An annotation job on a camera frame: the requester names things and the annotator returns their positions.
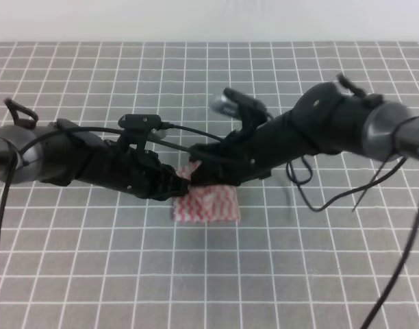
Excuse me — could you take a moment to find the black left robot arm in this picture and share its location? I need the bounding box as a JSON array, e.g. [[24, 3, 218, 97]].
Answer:
[[0, 98, 190, 201]]

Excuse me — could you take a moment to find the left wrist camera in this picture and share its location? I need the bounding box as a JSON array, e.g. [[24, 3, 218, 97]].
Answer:
[[117, 114, 166, 153]]

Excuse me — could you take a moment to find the black left camera cable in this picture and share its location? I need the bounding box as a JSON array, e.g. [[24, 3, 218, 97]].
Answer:
[[0, 121, 224, 329]]

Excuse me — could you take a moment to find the pink white wavy towel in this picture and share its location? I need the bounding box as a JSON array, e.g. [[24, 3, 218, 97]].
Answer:
[[171, 160, 242, 223]]

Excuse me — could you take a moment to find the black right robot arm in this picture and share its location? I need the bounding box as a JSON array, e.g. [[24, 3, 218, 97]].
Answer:
[[191, 75, 419, 186]]

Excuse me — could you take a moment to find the grey grid tablecloth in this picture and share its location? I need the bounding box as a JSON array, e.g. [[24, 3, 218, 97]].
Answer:
[[0, 41, 419, 328]]

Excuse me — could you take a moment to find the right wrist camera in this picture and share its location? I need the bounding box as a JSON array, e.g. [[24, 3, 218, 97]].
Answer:
[[209, 87, 272, 139]]

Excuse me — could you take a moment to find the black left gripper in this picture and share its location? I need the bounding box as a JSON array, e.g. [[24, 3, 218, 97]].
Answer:
[[70, 136, 191, 201]]

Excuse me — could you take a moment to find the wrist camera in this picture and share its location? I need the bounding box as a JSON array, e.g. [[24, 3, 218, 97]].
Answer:
[[209, 87, 272, 139], [117, 114, 166, 153]]

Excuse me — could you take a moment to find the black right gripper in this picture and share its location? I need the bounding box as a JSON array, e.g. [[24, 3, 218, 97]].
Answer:
[[188, 130, 292, 186]]

